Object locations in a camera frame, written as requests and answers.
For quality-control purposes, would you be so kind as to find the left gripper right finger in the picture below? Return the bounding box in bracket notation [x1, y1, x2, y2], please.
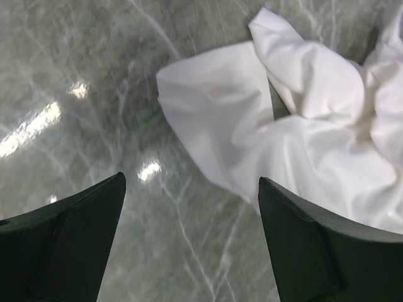
[258, 177, 402, 301]

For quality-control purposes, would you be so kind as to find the white t shirt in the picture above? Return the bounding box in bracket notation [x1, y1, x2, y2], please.
[156, 8, 402, 233]

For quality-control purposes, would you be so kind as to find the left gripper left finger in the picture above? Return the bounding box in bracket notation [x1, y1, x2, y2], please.
[1, 172, 126, 301]

